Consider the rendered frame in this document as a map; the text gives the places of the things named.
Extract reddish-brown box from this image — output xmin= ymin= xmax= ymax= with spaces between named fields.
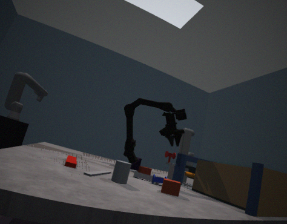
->
xmin=138 ymin=166 xmax=152 ymax=176
xmin=161 ymin=178 xmax=181 ymax=196

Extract red flat bar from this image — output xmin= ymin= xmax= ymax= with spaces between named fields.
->
xmin=65 ymin=156 xmax=77 ymax=168

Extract l-shaped crank handle with blue knob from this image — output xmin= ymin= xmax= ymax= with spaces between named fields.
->
xmin=133 ymin=171 xmax=164 ymax=183

